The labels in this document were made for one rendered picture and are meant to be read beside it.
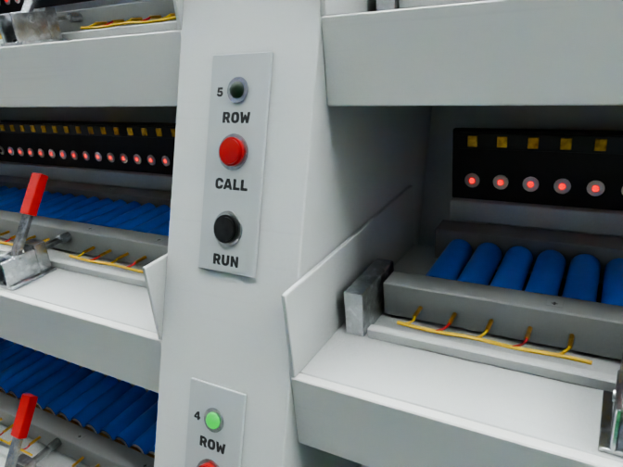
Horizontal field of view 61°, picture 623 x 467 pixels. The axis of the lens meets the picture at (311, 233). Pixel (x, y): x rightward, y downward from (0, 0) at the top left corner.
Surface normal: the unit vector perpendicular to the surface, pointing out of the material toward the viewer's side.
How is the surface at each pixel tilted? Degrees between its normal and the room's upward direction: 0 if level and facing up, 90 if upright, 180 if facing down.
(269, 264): 90
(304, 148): 90
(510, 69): 110
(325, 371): 20
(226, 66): 90
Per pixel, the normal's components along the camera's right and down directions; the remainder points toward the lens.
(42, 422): -0.08, -0.92
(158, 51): -0.49, 0.36
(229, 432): -0.49, 0.03
